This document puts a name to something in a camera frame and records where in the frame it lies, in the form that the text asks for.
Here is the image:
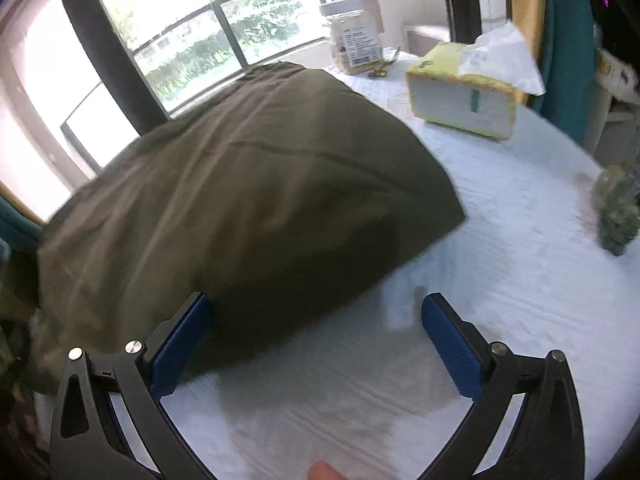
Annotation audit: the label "olive green jacket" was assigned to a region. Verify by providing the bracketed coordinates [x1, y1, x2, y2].
[26, 62, 465, 394]

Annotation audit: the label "right hand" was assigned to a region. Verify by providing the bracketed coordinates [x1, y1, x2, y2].
[307, 460, 347, 480]

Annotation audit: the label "teal left curtain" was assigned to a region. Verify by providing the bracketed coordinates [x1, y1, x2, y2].
[0, 196, 42, 254]

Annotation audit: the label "yellow tissue box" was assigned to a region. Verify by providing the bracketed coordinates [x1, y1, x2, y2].
[406, 21, 546, 141]

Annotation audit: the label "balcony railing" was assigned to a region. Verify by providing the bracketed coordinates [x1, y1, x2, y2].
[60, 0, 362, 172]

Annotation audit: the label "keys on table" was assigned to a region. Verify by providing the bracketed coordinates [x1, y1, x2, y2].
[368, 47, 401, 79]

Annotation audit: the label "air conditioner outdoor unit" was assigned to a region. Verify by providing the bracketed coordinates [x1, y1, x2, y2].
[402, 25, 451, 56]

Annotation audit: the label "clear plastic jar white lid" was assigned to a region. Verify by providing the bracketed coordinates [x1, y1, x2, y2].
[320, 0, 383, 75]

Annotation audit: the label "yellow and teal right curtain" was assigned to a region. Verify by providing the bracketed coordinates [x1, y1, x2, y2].
[510, 0, 596, 145]

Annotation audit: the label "black window frame post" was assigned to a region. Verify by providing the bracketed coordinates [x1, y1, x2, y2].
[62, 0, 168, 136]

